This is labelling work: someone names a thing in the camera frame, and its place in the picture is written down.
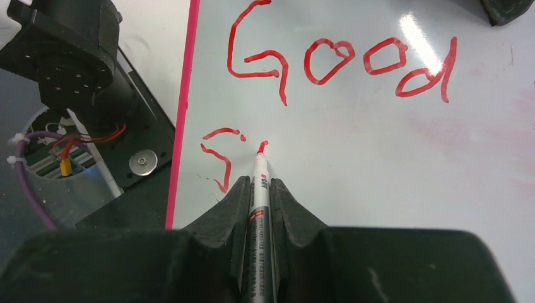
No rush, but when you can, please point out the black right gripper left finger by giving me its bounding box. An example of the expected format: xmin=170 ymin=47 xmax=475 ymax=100
xmin=1 ymin=176 xmax=251 ymax=302

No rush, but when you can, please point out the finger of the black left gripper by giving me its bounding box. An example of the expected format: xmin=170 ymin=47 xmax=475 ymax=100
xmin=480 ymin=0 xmax=534 ymax=26

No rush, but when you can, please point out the white whiteboard marker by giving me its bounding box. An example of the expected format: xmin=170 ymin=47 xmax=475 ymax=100
xmin=241 ymin=151 xmax=276 ymax=302

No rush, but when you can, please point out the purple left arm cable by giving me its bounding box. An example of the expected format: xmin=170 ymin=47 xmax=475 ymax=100
xmin=7 ymin=131 xmax=91 ymax=232

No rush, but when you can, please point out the pink-framed whiteboard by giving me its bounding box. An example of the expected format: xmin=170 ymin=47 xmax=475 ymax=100
xmin=167 ymin=1 xmax=534 ymax=302

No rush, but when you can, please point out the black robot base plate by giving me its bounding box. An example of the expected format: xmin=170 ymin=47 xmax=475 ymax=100
xmin=76 ymin=50 xmax=175 ymax=229

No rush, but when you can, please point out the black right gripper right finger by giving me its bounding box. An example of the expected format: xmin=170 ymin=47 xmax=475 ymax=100
xmin=270 ymin=179 xmax=514 ymax=302

